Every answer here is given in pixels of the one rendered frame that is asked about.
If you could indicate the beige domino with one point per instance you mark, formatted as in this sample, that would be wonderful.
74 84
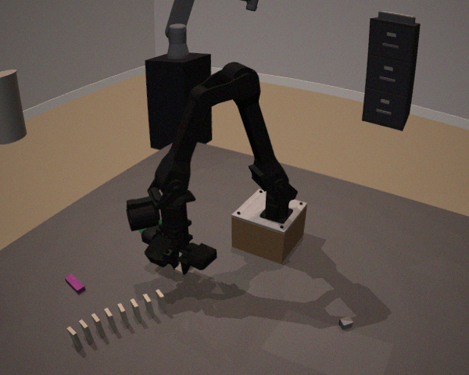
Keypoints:
86 330
161 300
178 269
136 310
148 305
98 324
74 337
110 319
123 314

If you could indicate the purple domino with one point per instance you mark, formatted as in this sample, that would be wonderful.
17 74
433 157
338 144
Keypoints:
75 284

